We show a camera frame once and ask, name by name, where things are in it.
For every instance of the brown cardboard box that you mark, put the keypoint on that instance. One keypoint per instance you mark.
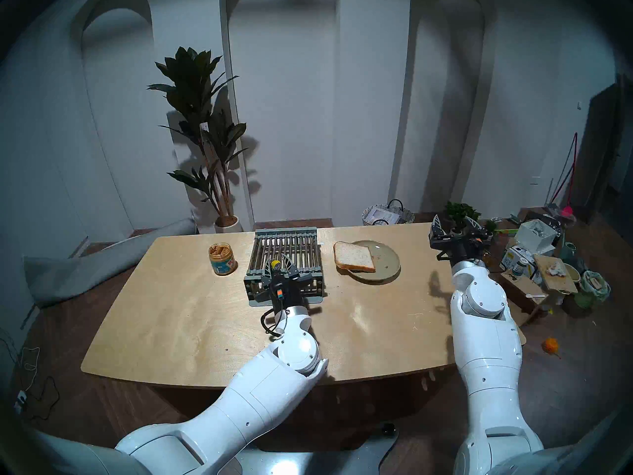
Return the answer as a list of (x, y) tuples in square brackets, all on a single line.
[(521, 288)]

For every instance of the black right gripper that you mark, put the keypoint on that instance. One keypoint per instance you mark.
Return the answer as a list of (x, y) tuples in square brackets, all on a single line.
[(450, 249)]

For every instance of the tiny potted plant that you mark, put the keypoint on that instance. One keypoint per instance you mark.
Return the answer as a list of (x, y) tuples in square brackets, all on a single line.
[(490, 226)]

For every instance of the green ceramic plate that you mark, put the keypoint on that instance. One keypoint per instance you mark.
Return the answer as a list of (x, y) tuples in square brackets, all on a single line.
[(385, 261)]

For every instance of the dark grey door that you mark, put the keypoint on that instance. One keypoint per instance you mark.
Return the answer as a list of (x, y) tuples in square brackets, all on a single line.
[(601, 147)]

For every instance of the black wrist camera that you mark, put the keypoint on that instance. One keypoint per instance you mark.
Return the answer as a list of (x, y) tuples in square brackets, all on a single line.
[(474, 244), (280, 291)]

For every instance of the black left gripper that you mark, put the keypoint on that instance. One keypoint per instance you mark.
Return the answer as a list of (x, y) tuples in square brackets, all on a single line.
[(298, 290)]

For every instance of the slice of white bread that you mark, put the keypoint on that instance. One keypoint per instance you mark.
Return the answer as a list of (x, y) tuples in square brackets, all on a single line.
[(352, 256)]

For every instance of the white open box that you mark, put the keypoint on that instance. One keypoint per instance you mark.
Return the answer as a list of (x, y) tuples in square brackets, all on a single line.
[(534, 236)]

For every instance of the small leafy potted plant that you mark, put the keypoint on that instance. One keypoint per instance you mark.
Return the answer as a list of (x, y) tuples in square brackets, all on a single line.
[(461, 213)]

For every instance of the teal pitcher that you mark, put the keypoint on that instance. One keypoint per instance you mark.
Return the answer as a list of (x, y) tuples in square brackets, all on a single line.
[(570, 251)]

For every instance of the tall potted plant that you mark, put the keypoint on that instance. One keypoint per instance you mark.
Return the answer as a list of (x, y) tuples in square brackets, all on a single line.
[(190, 88)]

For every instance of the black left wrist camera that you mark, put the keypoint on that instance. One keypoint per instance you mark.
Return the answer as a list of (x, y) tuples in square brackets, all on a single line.
[(280, 291)]

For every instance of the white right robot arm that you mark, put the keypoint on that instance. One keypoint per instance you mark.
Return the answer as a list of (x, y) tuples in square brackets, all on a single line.
[(487, 350)]

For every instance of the peanut butter jar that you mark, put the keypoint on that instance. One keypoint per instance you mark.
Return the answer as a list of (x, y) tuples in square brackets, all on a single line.
[(221, 261)]

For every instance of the grey dish rack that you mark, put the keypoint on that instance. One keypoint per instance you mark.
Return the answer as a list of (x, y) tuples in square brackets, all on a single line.
[(287, 246)]

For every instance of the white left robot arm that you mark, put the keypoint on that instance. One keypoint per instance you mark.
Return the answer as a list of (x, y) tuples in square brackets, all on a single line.
[(247, 400)]

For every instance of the white printed carton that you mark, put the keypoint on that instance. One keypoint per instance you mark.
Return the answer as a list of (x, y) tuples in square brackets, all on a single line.
[(514, 259)]

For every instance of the orange ball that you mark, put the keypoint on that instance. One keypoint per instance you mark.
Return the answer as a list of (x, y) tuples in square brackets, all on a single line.
[(550, 346)]

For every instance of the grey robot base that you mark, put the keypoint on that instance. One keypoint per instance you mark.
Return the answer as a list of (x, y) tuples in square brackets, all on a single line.
[(306, 459)]

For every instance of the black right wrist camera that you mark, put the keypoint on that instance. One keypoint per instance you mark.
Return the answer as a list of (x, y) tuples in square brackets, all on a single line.
[(474, 244)]

